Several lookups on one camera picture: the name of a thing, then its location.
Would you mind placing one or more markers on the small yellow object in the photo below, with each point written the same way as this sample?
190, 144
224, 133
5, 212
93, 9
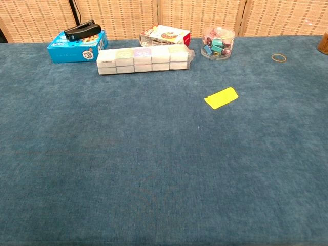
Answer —
221, 98

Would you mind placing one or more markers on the blue table cloth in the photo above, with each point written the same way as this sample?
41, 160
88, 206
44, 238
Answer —
153, 166

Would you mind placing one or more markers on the wrapped tissue packet bundle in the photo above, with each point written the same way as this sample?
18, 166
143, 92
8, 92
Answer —
143, 60

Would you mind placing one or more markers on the red white snack box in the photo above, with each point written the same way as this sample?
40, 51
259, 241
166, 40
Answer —
166, 37

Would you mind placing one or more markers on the clear jar of binder clips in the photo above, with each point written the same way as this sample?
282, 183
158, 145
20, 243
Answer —
217, 43

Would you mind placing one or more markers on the bamboo folding screen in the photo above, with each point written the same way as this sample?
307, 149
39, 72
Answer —
179, 15

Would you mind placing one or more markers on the blue cookie box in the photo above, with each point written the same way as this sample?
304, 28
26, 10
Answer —
74, 52

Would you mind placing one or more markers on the black stapler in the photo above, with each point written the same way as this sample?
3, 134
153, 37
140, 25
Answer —
82, 31

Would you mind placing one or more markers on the tan rubber band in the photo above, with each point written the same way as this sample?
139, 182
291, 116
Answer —
272, 58

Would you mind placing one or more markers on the black tripod stand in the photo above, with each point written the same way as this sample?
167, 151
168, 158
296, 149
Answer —
73, 10

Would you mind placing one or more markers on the brown labelled jar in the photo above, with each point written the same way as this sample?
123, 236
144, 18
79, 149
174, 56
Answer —
323, 44

